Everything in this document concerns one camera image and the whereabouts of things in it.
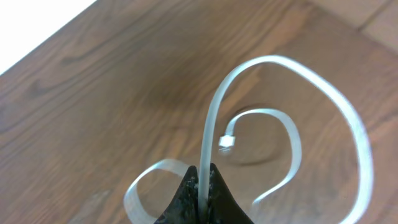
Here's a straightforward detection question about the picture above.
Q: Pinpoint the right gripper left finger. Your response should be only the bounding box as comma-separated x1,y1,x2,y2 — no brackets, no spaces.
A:
154,166,199,224

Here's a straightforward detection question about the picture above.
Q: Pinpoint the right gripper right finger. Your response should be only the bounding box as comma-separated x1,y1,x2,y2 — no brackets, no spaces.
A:
207,163,254,224

